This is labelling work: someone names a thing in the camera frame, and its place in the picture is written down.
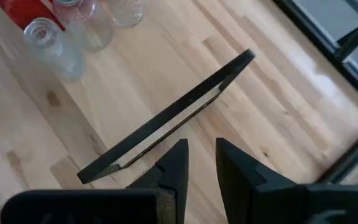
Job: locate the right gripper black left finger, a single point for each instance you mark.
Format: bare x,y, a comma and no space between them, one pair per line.
104,208

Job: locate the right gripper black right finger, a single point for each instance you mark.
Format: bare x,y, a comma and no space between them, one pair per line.
291,205

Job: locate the clear ribbed cylinder vase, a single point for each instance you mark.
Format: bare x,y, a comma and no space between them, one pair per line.
54,53

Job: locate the clear diamond-cut glass vase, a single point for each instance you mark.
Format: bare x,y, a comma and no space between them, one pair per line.
126,12

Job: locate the red square-base glass vase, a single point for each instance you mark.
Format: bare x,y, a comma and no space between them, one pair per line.
26,12

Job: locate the wooden shelf with black frame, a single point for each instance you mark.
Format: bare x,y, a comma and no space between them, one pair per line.
166,115

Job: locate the black rail bracket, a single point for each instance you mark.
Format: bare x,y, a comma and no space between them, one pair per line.
351,40

